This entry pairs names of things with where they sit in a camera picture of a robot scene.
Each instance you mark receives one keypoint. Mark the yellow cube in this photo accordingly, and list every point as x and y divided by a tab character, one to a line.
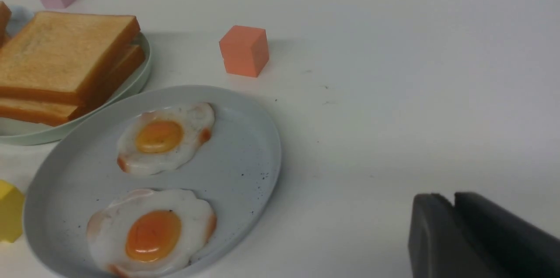
11	211

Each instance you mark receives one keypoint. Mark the grey egg plate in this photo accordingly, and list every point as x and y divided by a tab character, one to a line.
235	171

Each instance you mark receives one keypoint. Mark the orange cube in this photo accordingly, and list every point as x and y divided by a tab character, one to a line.
244	50

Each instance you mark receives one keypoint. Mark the fried egg at edge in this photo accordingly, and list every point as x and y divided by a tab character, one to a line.
150	233

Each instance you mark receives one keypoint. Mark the toast slice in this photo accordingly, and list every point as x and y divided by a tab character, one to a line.
62	57
5	15
52	114

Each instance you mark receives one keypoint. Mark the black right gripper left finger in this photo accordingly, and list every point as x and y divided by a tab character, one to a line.
440	245

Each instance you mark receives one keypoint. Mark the mint green plate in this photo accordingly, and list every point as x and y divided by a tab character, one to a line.
16	132

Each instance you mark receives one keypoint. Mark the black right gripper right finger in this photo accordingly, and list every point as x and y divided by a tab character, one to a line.
511	246

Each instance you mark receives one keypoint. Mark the fried egg behind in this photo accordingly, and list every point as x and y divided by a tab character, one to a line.
164	139

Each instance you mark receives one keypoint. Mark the light blue bread plate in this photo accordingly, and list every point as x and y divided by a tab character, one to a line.
20	16

